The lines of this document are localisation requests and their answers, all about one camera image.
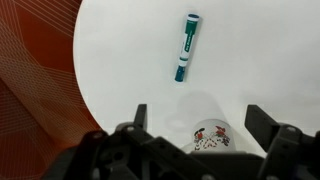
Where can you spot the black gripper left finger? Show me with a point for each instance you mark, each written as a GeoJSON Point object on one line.
{"type": "Point", "coordinates": [133, 153]}

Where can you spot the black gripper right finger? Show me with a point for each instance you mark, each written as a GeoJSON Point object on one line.
{"type": "Point", "coordinates": [286, 150]}

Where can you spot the green and white marker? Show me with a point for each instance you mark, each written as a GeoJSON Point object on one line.
{"type": "Point", "coordinates": [187, 46]}

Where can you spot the white mug with red print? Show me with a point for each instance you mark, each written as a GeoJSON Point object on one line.
{"type": "Point", "coordinates": [213, 136]}

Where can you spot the round white pedestal table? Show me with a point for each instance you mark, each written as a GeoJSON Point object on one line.
{"type": "Point", "coordinates": [133, 66]}

